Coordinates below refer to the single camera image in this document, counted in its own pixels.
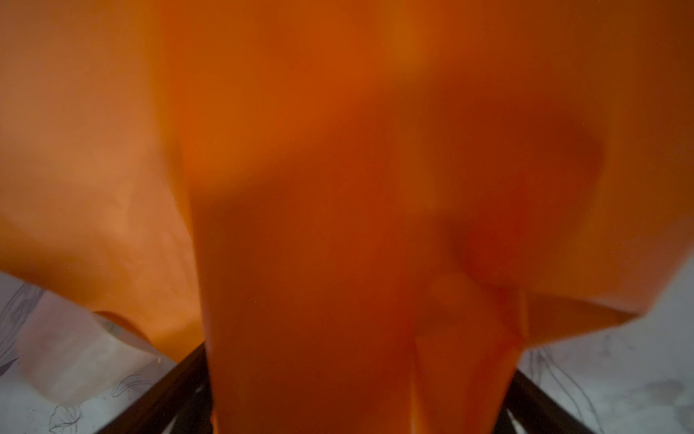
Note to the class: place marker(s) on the orange wrapping paper sheet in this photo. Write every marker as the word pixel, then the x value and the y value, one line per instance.
pixel 364 210

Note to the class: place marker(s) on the white ribbon bundle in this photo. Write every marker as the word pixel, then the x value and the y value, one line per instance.
pixel 70 355

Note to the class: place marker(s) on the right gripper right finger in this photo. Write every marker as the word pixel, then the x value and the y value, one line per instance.
pixel 536 412

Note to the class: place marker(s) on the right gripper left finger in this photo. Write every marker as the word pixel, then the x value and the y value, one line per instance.
pixel 179 403

